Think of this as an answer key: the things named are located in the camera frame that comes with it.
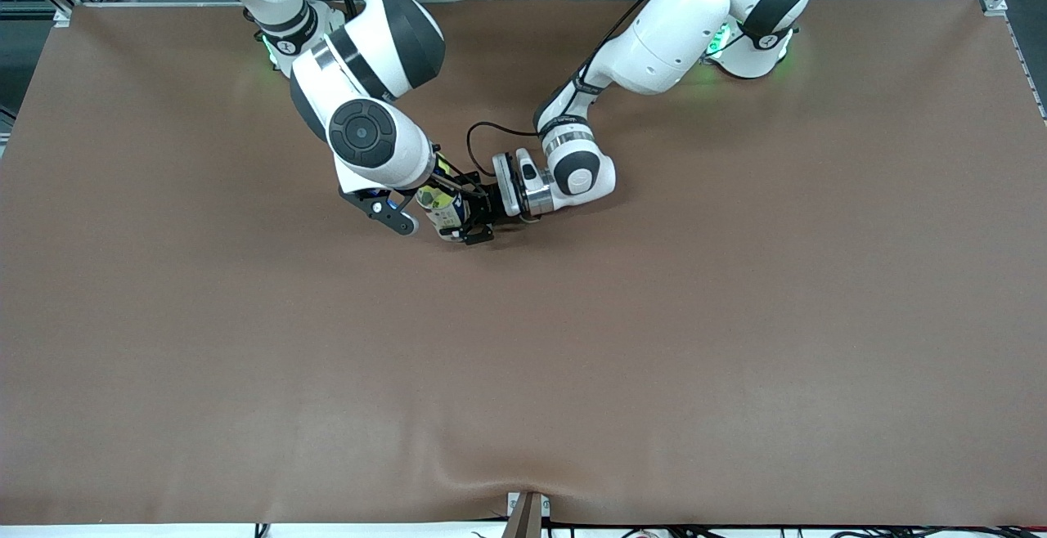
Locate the white blue tennis ball can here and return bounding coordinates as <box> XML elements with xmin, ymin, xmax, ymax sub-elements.
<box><xmin>416</xmin><ymin>164</ymin><xmax>469</xmax><ymax>241</ymax></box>

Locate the brown table mat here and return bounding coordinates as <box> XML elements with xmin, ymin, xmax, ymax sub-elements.
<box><xmin>0</xmin><ymin>0</ymin><xmax>1047</xmax><ymax>527</ymax></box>

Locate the metal clamp bracket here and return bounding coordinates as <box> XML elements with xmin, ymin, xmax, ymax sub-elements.
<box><xmin>504</xmin><ymin>491</ymin><xmax>551</xmax><ymax>538</ymax></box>

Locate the aluminium table edge rail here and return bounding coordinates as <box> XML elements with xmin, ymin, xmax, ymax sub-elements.
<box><xmin>70</xmin><ymin>0</ymin><xmax>986</xmax><ymax>9</ymax></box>

